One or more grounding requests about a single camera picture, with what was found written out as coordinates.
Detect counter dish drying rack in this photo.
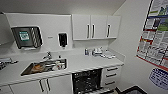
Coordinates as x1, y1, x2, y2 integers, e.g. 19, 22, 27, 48
0, 57, 18, 72

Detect white base cabinet door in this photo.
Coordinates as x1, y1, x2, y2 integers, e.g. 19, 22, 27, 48
9, 78, 48, 94
44, 73, 74, 94

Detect stainless steel sink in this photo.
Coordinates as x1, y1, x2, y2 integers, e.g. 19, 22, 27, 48
20, 58, 69, 77

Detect small clear bottle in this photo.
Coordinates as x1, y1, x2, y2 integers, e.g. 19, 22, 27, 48
88, 49, 93, 57

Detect chrome sink faucet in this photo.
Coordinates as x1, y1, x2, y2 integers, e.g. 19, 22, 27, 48
41, 51, 53, 61

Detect small blue wall notice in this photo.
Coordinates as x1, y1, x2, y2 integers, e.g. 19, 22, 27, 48
148, 67, 168, 91

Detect black wall soap dispenser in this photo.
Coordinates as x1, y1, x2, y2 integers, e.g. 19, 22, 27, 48
57, 31, 68, 49

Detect blue dish soap bottle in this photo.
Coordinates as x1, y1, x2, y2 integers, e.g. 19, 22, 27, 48
84, 47, 89, 57

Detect orange bowl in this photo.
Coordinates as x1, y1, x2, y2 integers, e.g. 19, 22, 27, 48
30, 63, 44, 73

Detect stainless steel dishwasher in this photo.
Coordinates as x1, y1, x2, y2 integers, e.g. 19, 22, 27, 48
71, 67, 115, 94

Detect white wall cabinet door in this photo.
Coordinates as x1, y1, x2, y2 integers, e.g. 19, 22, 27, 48
89, 14, 109, 41
0, 13, 15, 47
105, 15, 122, 39
71, 14, 92, 41

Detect small wall label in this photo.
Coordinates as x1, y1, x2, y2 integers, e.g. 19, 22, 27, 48
47, 35, 54, 40

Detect grey paper towel dispenser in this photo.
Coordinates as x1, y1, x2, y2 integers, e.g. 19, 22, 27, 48
10, 25, 44, 51

